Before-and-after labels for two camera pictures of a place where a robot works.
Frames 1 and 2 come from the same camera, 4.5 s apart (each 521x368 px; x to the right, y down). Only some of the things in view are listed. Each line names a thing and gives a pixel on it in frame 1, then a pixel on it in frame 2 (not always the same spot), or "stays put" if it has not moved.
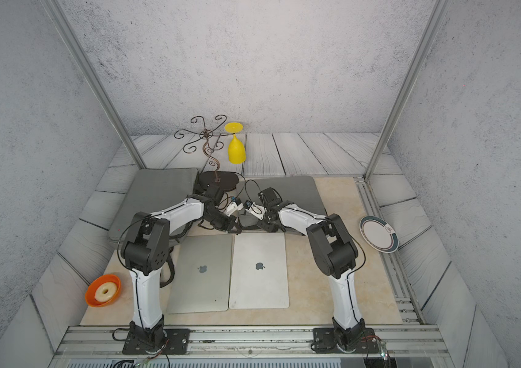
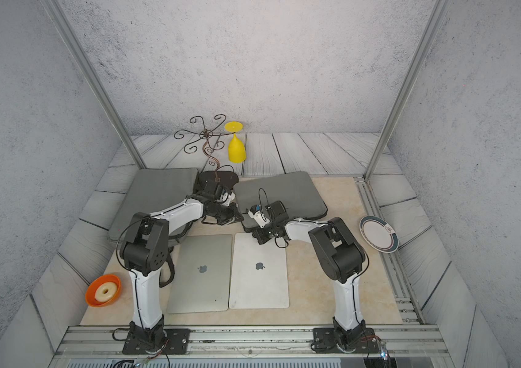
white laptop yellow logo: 259,271 stays put
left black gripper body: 222,221 to 224,214
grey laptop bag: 299,191 stays put
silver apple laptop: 203,273 stays put
